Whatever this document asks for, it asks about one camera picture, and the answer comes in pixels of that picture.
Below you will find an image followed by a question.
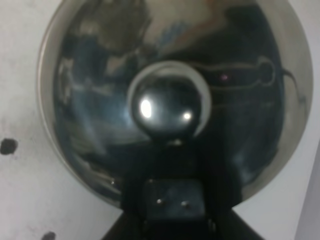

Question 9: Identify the stainless steel teapot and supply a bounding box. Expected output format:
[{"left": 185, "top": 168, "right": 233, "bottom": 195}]
[{"left": 36, "top": 0, "right": 315, "bottom": 240}]

